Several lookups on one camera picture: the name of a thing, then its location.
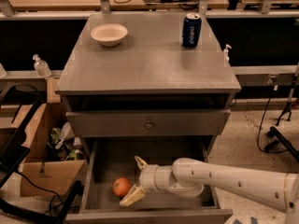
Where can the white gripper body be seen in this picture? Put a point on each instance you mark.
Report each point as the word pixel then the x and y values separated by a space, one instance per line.
pixel 148 177

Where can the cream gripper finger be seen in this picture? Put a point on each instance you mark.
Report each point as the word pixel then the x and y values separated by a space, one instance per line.
pixel 140 163
pixel 135 194

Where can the orange fruit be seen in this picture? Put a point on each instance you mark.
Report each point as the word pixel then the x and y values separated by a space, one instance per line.
pixel 121 187

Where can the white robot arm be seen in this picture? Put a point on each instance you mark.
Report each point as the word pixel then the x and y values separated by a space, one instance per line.
pixel 187 177

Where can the open grey middle drawer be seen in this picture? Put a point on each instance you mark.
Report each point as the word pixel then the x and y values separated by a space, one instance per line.
pixel 114 158

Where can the closed grey top drawer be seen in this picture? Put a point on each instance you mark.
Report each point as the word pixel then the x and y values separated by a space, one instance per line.
pixel 136 124

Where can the grey wooden drawer cabinet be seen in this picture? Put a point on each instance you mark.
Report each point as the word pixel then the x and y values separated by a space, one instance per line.
pixel 149 71

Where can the open cardboard box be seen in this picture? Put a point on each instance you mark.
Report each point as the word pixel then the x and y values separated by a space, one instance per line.
pixel 46 176

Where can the black floor stand base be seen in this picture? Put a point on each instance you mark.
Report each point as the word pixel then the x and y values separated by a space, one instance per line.
pixel 274 132

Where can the small white pump bottle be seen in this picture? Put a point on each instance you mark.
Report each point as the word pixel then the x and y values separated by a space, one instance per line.
pixel 226 52

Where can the white ceramic bowl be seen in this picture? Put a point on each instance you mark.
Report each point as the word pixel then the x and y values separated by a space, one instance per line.
pixel 110 34

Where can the clear soap dispenser bottle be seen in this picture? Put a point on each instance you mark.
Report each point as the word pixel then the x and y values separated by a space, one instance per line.
pixel 41 66

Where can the blue Pepsi can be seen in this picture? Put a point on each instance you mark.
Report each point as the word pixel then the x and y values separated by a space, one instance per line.
pixel 191 30

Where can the black chair frame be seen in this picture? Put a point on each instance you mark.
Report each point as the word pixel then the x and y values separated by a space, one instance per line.
pixel 13 153

